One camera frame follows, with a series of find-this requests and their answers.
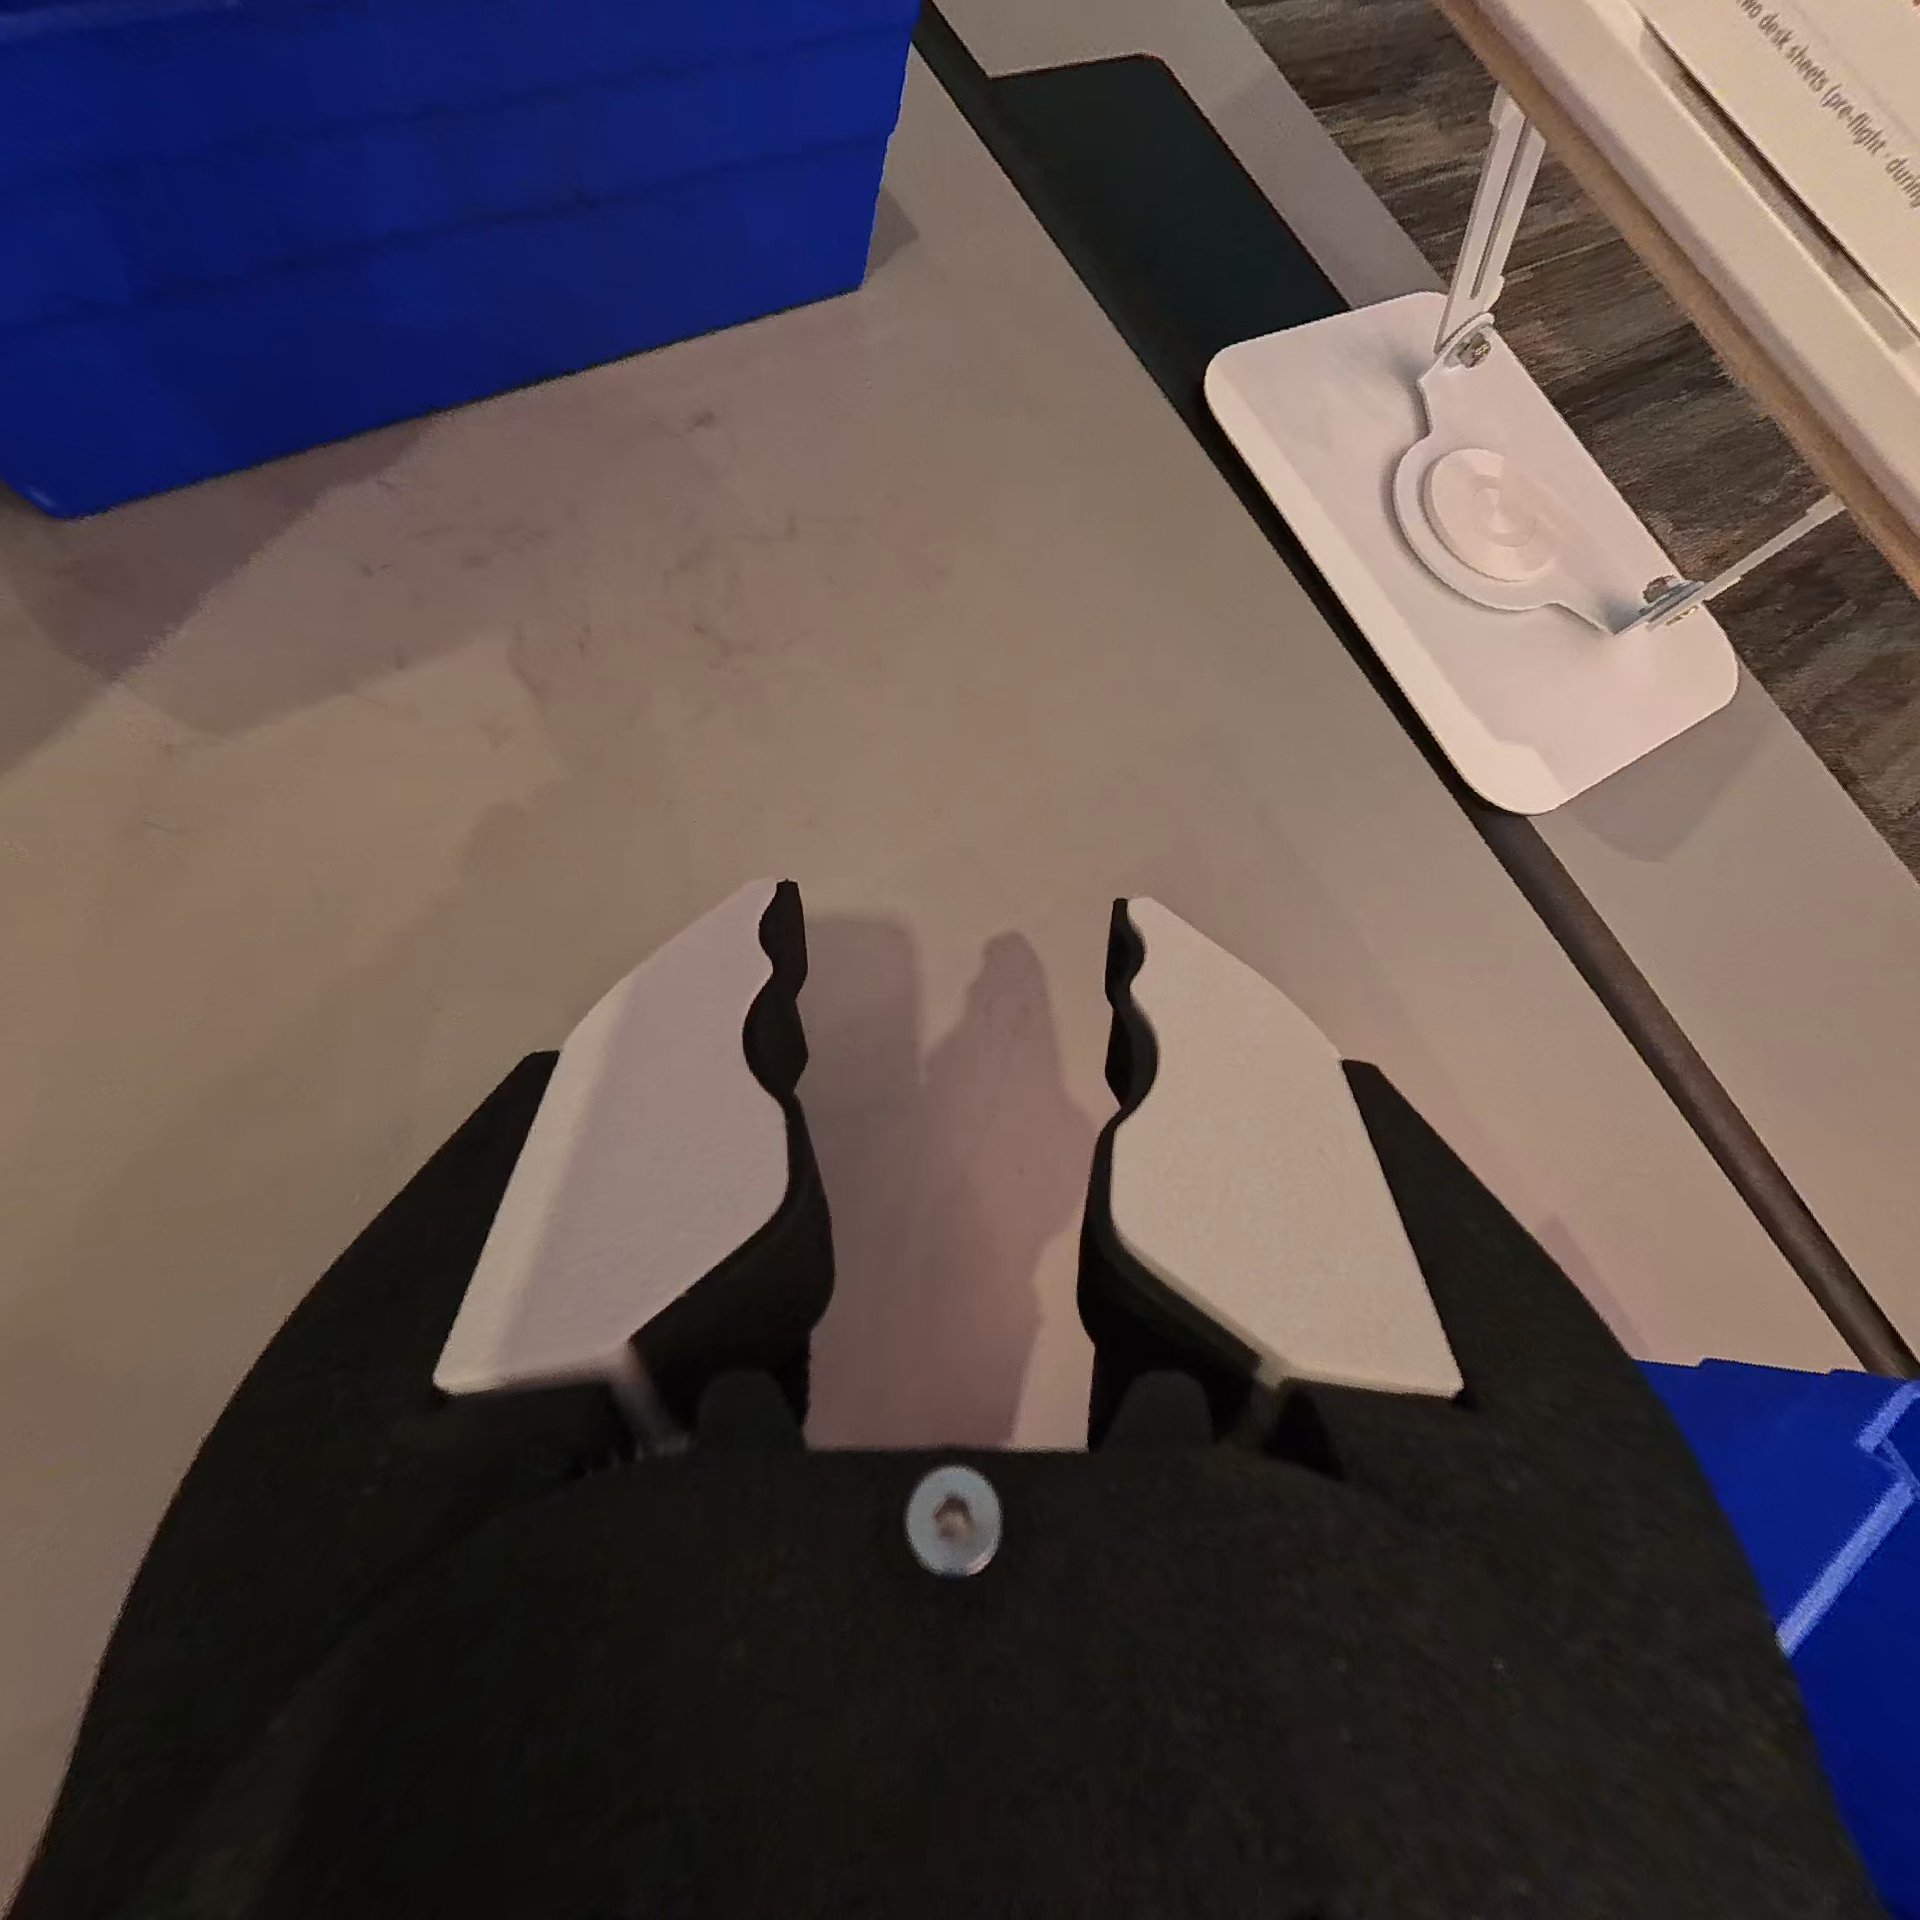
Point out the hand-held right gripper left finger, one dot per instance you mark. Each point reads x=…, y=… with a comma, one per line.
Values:
x=646, y=1142

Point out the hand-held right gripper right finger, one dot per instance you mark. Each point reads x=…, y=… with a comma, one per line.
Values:
x=1259, y=1186

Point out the blue plastic bin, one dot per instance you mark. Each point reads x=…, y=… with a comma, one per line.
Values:
x=1861, y=1575
x=450, y=224

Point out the white board stand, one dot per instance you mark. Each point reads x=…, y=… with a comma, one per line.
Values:
x=1575, y=704

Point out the black desk panel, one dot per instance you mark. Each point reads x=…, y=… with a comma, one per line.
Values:
x=1142, y=212

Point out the instruction sheet board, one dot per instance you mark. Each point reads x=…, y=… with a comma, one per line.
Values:
x=1723, y=196

